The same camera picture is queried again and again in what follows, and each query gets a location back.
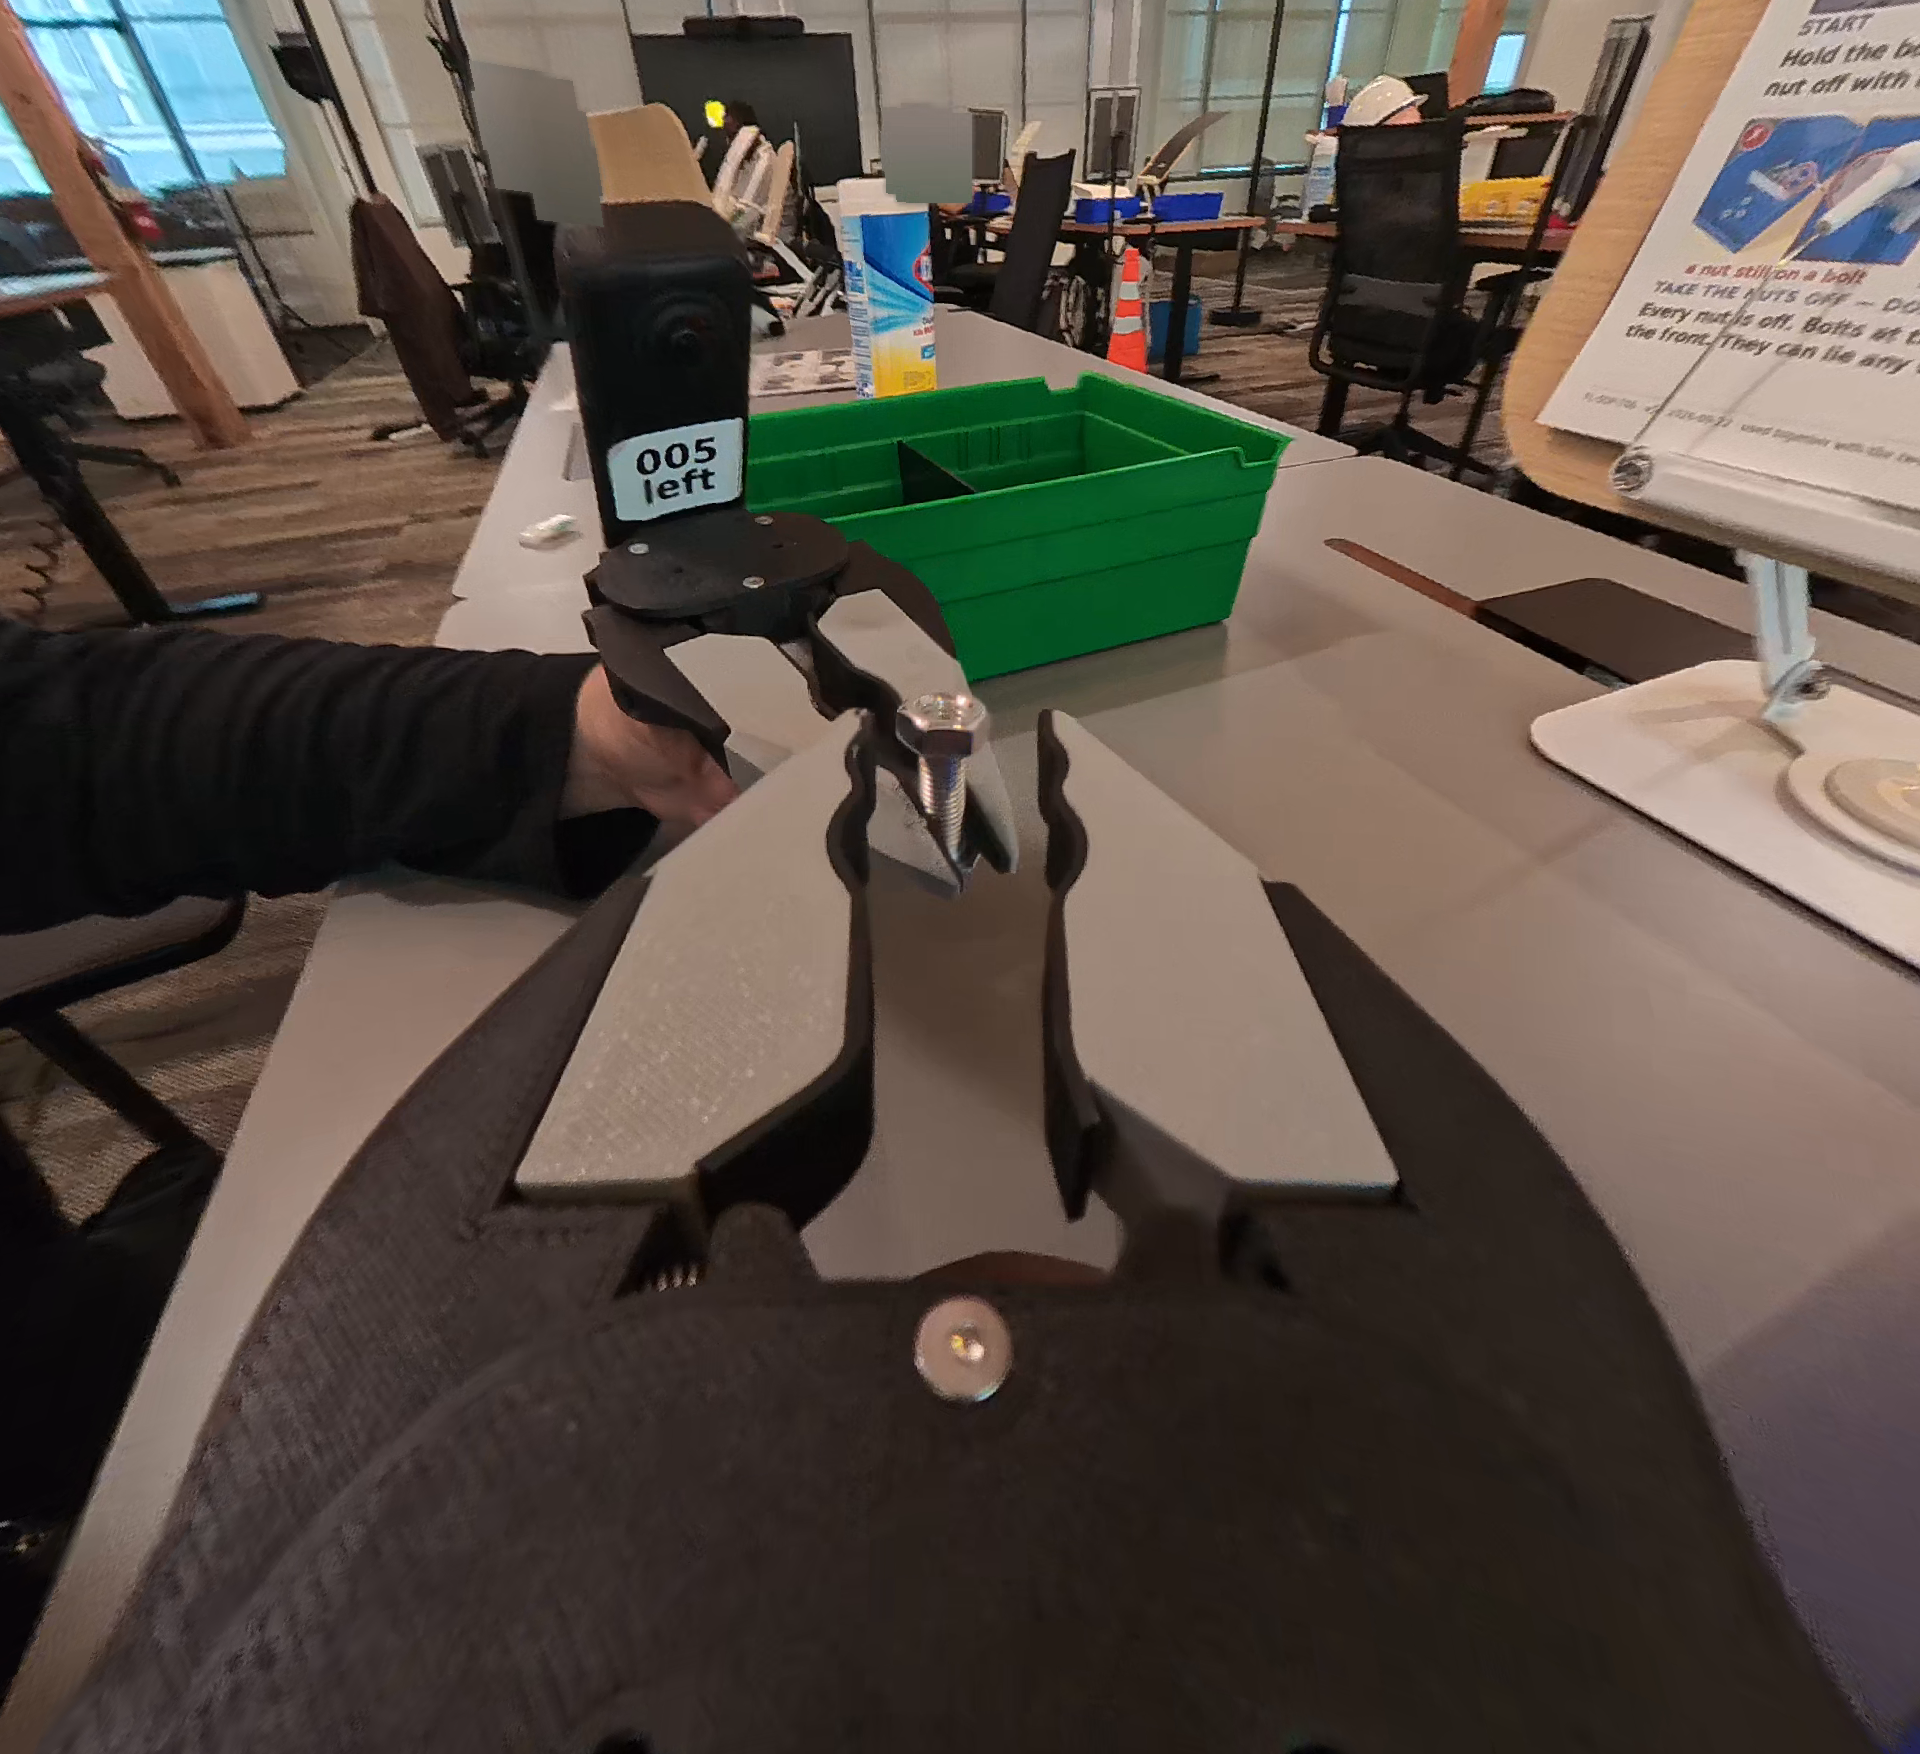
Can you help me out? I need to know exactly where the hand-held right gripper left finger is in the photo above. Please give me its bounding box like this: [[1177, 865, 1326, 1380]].
[[512, 713, 878, 1239]]

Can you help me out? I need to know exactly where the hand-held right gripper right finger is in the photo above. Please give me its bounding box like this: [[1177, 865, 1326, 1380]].
[[1039, 709, 1401, 1252]]

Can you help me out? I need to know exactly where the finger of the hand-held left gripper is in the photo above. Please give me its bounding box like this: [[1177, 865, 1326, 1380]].
[[807, 587, 1024, 881], [663, 637, 964, 902]]

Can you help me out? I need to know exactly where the steel bolt with nut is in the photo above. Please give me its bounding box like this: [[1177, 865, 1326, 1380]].
[[893, 690, 991, 764]]

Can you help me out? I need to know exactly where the green plastic bin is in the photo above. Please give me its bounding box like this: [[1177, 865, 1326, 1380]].
[[743, 376, 1292, 683]]

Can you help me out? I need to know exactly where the person's left forearm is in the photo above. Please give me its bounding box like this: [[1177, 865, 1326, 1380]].
[[0, 622, 600, 937]]

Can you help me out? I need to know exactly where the person's left hand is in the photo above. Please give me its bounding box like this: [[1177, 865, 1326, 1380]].
[[558, 659, 740, 829]]

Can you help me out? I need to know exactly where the wipes canister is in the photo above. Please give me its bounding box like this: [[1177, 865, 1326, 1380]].
[[834, 175, 941, 401]]

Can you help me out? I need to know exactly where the brown jacket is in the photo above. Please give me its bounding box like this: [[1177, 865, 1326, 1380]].
[[349, 194, 484, 439]]

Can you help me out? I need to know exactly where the row of blue bins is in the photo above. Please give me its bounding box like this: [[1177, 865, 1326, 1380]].
[[965, 186, 1225, 225]]

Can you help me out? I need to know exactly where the black flat desk plate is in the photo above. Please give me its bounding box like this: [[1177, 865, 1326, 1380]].
[[1477, 579, 1756, 687]]

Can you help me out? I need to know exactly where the black mesh office chair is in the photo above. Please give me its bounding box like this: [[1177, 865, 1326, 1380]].
[[1308, 118, 1490, 479]]

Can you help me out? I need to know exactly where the person's black clothed body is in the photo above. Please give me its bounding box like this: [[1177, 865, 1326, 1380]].
[[0, 1139, 227, 1635]]

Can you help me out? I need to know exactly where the printed instruction sheet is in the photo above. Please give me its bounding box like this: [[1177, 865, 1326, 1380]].
[[1544, 0, 1920, 474]]

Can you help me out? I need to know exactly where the black wall screen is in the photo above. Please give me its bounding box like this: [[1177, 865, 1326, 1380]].
[[630, 33, 866, 188]]

